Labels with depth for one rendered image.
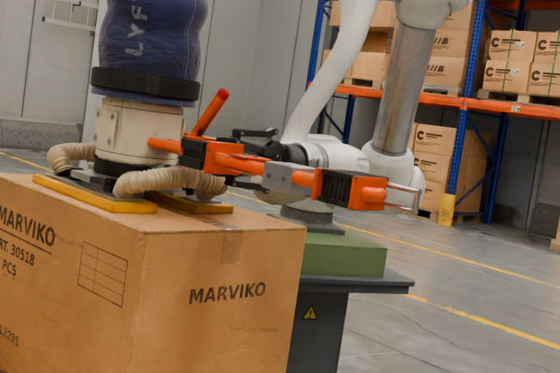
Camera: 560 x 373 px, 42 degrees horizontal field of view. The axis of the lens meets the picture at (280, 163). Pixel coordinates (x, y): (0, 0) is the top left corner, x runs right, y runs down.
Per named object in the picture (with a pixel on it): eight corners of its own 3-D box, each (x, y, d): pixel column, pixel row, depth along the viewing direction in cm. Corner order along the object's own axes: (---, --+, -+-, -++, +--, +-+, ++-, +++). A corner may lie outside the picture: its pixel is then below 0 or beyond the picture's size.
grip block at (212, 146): (174, 166, 136) (178, 134, 136) (215, 168, 143) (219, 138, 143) (202, 173, 130) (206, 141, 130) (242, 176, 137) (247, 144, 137)
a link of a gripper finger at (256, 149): (277, 161, 144) (280, 154, 145) (237, 144, 137) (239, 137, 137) (265, 157, 147) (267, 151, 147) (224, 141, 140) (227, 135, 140)
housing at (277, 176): (258, 186, 121) (262, 160, 121) (287, 188, 126) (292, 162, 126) (287, 194, 116) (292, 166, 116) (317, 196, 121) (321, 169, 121)
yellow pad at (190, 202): (108, 185, 171) (111, 164, 170) (145, 186, 178) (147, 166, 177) (195, 215, 146) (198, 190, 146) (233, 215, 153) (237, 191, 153)
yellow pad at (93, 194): (31, 181, 158) (33, 159, 157) (73, 183, 164) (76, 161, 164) (112, 214, 133) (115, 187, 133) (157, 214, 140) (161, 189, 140)
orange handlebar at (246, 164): (65, 130, 171) (67, 114, 171) (171, 139, 192) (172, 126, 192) (367, 208, 105) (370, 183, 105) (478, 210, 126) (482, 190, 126)
